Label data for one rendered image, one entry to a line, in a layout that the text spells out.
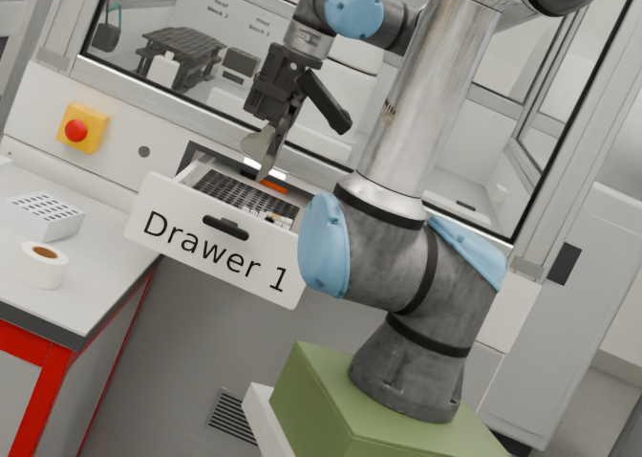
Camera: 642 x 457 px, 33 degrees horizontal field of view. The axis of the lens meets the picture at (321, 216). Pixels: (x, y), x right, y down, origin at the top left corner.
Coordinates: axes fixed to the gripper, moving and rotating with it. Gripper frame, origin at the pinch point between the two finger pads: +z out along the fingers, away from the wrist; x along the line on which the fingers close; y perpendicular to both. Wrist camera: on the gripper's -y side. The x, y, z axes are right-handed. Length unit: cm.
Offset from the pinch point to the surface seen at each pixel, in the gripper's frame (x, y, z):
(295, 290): 10.9, -11.8, 12.5
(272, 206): -13.7, -2.6, 7.8
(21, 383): 36, 17, 32
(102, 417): -22, 12, 62
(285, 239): 10.8, -7.2, 5.8
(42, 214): 10.1, 28.9, 18.1
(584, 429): -254, -148, 100
